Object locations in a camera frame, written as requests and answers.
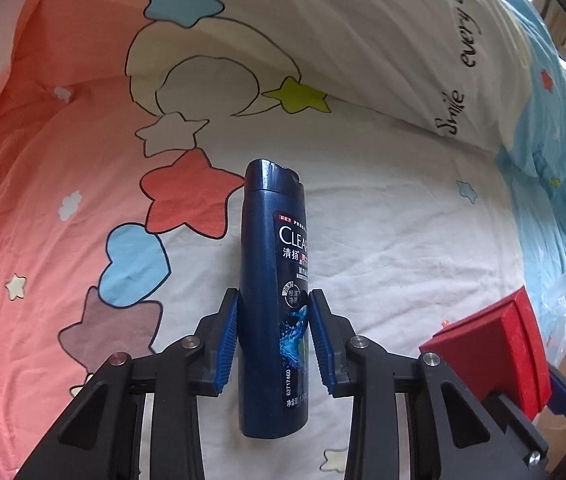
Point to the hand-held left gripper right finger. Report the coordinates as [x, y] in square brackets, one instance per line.
[320, 345]

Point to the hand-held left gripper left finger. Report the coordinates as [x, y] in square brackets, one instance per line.
[228, 345]

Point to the dark blue shampoo bottle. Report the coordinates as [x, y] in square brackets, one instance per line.
[265, 285]

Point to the red gift box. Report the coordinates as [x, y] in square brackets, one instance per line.
[488, 350]

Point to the printed cartoon bedsheet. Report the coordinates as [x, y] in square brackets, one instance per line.
[388, 240]

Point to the printed cartoon duvet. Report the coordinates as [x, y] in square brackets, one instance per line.
[338, 25]

